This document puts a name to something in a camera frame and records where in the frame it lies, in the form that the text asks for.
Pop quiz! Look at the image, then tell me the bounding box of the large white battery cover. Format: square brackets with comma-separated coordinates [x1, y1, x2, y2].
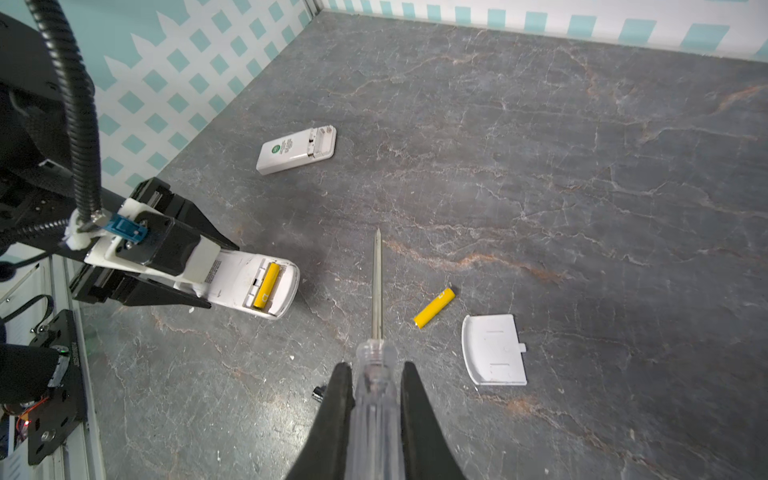
[461, 314, 528, 386]

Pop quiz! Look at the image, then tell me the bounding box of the clear handle screwdriver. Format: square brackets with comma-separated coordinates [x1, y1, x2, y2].
[345, 231, 404, 479]

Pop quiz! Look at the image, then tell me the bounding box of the white remote with batteries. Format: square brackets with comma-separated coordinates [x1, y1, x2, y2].
[256, 125, 337, 176]

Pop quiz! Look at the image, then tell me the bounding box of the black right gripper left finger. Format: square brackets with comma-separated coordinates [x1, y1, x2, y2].
[286, 362, 355, 479]

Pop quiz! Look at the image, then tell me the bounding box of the yellow AA battery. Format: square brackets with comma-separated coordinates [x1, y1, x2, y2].
[413, 287, 456, 329]
[251, 263, 280, 310]

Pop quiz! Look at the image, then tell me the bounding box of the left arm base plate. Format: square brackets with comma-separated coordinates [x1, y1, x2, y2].
[26, 310, 87, 466]

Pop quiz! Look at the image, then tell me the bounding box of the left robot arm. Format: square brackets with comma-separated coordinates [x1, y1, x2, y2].
[1, 1, 230, 308]

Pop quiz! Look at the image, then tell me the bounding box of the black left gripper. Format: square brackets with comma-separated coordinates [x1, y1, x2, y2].
[69, 178, 240, 309]

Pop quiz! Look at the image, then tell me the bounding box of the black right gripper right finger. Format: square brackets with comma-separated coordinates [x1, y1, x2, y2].
[400, 361, 466, 480]

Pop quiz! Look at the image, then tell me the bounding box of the blue AA battery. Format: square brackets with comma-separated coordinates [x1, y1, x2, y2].
[312, 386, 326, 402]

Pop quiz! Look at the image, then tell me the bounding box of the white remote with green buttons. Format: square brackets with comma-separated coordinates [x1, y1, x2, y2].
[200, 250, 300, 320]

